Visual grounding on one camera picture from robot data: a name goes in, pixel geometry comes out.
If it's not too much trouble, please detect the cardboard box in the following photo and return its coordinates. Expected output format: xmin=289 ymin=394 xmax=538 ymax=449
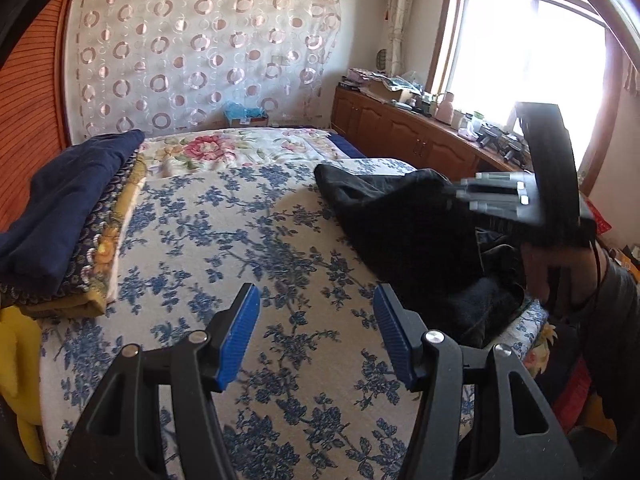
xmin=367 ymin=83 xmax=417 ymax=104

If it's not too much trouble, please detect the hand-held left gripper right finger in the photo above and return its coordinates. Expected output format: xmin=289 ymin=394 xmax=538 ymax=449
xmin=372 ymin=282 xmax=583 ymax=480

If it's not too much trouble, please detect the person's right forearm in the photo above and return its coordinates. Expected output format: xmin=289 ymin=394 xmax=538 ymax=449
xmin=565 ymin=255 xmax=640 ymax=423

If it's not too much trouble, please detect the clear plastic bag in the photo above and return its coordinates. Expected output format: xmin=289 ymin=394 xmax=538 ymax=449
xmin=395 ymin=69 xmax=426 ymax=92

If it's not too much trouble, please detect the circle patterned sheer curtain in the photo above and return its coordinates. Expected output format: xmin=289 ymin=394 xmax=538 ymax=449
xmin=75 ymin=0 xmax=347 ymax=142

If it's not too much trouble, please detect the window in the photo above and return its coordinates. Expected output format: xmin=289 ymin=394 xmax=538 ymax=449
xmin=429 ymin=0 xmax=632 ymax=161

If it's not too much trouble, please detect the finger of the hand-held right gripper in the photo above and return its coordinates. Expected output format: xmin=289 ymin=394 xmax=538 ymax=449
xmin=450 ymin=194 xmax=533 ymax=224
xmin=447 ymin=171 xmax=533 ymax=196

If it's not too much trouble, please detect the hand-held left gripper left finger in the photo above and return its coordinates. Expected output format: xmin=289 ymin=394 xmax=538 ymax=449
xmin=55 ymin=282 xmax=262 ymax=480

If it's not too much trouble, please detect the red patterned bag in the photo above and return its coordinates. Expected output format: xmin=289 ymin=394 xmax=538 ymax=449
xmin=582 ymin=199 xmax=614 ymax=234

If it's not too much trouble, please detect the yellow cloth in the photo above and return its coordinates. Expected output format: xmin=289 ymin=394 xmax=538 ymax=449
xmin=0 ymin=305 xmax=47 ymax=466

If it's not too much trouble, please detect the wooden cabinet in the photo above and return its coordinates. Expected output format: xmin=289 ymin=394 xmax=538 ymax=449
xmin=331 ymin=85 xmax=531 ymax=182

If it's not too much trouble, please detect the lace window curtain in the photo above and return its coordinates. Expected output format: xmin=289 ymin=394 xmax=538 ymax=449
xmin=384 ymin=0 xmax=422 ymax=79

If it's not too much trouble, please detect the person's right hand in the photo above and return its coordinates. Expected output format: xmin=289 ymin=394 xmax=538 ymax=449
xmin=522 ymin=242 xmax=604 ymax=317

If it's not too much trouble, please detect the wooden slatted headboard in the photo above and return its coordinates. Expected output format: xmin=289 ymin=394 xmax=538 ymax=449
xmin=0 ymin=0 xmax=81 ymax=241

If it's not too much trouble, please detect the blue floral bedspread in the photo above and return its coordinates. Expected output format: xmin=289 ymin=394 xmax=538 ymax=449
xmin=37 ymin=157 xmax=551 ymax=480

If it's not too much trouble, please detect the folded navy blanket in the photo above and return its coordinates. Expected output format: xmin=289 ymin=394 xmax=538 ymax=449
xmin=0 ymin=130 xmax=146 ymax=282

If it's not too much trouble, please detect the black device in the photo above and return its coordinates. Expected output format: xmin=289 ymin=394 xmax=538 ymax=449
xmin=480 ymin=127 xmax=531 ymax=167

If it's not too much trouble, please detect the black printed t-shirt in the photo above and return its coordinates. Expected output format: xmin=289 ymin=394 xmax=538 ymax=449
xmin=314 ymin=162 xmax=534 ymax=349

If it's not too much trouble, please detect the stack of folded blankets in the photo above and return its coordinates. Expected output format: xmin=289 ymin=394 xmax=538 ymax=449
xmin=0 ymin=152 xmax=149 ymax=319

